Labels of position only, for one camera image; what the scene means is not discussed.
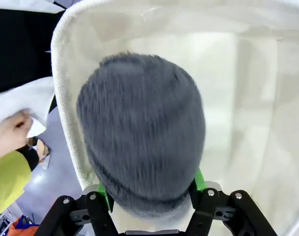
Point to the orange jacket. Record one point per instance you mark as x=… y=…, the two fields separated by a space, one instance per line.
x=19 y=228

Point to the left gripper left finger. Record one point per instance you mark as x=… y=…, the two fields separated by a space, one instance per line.
x=75 y=214

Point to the person's right hand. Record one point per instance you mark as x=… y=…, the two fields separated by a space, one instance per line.
x=9 y=135

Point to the beige fabric basket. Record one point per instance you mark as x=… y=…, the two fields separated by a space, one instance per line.
x=250 y=98

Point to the person in white shirt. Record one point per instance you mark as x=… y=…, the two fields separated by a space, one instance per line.
x=16 y=49

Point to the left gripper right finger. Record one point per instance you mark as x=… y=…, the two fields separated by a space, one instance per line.
x=228 y=214

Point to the grey towel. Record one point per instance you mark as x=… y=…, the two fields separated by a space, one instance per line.
x=139 y=123

